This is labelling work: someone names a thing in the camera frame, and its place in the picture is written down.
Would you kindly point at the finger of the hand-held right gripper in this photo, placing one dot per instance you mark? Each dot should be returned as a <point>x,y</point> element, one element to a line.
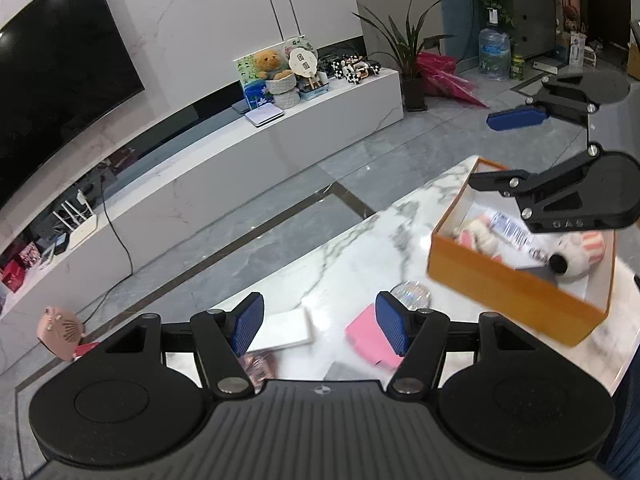
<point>525,182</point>
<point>515,119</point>

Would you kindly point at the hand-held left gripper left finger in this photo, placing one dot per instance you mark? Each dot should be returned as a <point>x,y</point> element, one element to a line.
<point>248,322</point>

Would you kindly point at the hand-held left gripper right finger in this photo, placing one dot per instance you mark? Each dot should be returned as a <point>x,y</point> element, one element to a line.
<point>392,327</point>

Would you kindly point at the glitter compact mirror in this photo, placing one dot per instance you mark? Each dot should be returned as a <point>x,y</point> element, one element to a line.
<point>415,294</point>

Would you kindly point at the white squeeze tube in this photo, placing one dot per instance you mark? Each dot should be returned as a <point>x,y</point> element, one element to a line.
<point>515,232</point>

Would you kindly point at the cream crochet bunny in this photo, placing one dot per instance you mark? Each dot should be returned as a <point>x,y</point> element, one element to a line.
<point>475,237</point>

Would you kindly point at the white plush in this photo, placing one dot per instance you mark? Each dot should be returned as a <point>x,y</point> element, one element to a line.
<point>575,257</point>

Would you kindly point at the orange cardboard box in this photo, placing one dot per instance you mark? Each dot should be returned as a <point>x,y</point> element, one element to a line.
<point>500,285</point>

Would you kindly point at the pink wallet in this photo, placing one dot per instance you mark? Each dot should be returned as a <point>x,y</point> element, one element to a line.
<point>367,337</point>

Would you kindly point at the long white box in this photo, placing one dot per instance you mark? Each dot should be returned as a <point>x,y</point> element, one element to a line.
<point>285,330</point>

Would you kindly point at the dark printed card box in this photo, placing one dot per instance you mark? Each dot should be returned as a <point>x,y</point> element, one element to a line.
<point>260,362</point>

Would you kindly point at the small yellow green can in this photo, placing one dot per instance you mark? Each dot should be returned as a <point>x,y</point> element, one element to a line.
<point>517,67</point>

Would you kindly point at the large water bottle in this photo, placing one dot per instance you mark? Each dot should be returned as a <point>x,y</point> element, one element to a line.
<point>494,50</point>

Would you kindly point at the grey chest of drawers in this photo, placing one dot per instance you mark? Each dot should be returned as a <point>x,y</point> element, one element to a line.
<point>535,10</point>

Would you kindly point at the potted long-leaf plant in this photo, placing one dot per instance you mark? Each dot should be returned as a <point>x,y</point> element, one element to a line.
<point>412,60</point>

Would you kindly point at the white marble TV cabinet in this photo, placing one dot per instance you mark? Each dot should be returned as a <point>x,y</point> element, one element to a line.
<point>225,175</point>

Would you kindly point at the pile of checkered toys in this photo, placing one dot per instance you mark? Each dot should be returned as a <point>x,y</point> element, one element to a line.
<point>350,67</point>

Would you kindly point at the pink small heater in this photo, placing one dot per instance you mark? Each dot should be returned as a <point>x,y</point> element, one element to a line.
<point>60,332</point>

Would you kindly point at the white router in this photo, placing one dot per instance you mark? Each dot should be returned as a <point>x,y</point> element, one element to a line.
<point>80,232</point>

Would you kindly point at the blue flat box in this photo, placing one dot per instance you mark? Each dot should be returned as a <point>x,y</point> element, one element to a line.
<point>315,90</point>

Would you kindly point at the white laptop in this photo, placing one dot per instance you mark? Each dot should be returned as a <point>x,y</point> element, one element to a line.
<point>264,116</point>

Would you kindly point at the round white paper fan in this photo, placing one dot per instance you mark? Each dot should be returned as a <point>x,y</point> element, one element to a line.
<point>302,62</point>

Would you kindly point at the pink picture box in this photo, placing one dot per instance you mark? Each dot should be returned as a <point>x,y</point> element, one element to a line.
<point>29,255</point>

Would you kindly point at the green painted picture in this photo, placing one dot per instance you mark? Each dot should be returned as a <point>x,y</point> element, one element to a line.
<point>250,82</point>

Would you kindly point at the red gift box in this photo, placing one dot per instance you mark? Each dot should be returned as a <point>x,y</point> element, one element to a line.
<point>12,275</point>

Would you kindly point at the person's jeans leg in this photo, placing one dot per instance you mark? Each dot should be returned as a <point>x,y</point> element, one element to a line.
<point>620,435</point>

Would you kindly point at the brown teddy bear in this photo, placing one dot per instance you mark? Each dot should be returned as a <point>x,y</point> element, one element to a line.
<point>267,62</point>

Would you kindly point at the black television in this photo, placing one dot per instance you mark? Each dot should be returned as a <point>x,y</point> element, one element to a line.
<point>50,85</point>

